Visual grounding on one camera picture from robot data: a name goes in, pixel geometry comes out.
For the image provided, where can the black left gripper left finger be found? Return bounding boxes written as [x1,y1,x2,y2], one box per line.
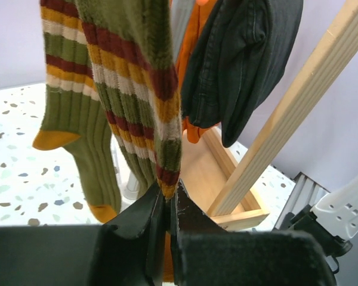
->
[88,182,163,285]

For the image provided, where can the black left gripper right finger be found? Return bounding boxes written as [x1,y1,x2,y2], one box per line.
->
[171,182,336,285]

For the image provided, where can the green striped sock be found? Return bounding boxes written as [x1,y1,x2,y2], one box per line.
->
[75,1,182,198]
[33,0,121,223]

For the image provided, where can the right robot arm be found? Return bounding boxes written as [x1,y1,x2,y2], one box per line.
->
[274,173,358,274]

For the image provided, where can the white drying stand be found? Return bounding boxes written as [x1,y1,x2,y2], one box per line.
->
[111,136,138,203]

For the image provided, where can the wooden rack base tray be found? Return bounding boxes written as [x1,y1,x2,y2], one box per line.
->
[181,127,270,231]

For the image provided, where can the orange garment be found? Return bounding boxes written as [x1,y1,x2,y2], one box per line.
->
[174,0,211,144]

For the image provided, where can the dark grey garment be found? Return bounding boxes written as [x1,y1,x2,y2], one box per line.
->
[181,0,303,147]

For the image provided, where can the wooden rack post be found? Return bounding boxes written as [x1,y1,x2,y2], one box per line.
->
[207,0,358,217]

